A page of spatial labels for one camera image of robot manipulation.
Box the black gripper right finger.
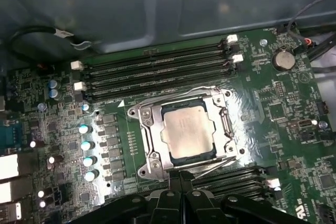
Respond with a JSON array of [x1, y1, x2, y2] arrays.
[[181, 170, 292, 224]]

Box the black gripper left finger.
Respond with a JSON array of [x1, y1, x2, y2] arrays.
[[76, 170, 182, 224]]

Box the thin metal locking lever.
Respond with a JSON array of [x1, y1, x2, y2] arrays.
[[167, 154, 245, 182], [135, 86, 220, 108]]

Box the silver-topped CPU plate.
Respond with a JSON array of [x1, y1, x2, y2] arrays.
[[159, 107, 219, 162]]

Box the metal socket cover frame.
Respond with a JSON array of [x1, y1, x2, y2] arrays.
[[140, 95, 236, 168]]

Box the RAM slot white latches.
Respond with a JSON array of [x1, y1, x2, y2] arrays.
[[123, 174, 280, 193], [209, 190, 267, 200], [70, 34, 238, 70], [74, 54, 244, 91]]

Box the green motherboard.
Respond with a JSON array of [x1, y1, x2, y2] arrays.
[[0, 28, 336, 224]]

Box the silver coin battery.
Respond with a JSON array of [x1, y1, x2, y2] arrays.
[[271, 48, 296, 71]]

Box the black and grey PC case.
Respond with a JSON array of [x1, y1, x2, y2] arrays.
[[0, 0, 336, 61]]

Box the CPU socket metal frame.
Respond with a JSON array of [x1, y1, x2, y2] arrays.
[[127, 86, 246, 180]]

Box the thick black cable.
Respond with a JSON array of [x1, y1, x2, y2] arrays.
[[306, 33, 336, 62]]

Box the black looped cable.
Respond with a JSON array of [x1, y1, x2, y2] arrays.
[[9, 24, 103, 63]]

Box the thin black wire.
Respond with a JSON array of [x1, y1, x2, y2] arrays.
[[285, 0, 336, 40]]

